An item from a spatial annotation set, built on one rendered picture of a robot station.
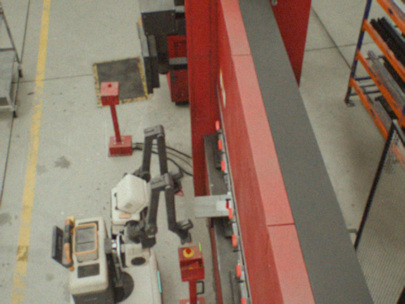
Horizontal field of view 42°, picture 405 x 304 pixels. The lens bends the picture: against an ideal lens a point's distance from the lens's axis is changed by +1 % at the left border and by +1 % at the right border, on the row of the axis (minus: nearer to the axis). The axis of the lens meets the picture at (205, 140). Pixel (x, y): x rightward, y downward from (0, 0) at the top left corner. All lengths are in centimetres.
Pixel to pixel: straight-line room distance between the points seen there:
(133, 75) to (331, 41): 262
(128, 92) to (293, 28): 289
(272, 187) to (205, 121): 224
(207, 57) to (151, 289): 178
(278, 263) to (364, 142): 399
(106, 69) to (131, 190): 353
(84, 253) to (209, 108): 145
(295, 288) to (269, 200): 36
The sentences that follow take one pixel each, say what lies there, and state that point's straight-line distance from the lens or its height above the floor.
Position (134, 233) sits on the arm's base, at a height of 122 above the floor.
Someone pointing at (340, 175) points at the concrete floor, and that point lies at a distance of 529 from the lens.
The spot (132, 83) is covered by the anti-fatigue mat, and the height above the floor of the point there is 1.
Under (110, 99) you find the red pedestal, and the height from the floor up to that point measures 76.
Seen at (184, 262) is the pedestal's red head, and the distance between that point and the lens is 364.
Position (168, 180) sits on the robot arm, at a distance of 293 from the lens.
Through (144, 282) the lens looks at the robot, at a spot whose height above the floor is 28.
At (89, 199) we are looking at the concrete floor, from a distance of 508.
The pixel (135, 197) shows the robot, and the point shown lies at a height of 136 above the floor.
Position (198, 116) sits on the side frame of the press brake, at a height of 108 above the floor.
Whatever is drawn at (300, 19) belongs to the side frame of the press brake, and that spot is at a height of 191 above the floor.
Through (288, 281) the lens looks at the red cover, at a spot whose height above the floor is 230.
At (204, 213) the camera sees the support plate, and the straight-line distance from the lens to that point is 356.
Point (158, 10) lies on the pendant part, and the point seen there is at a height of 195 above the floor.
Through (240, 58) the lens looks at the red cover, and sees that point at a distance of 263.
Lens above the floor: 379
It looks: 44 degrees down
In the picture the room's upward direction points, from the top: 1 degrees counter-clockwise
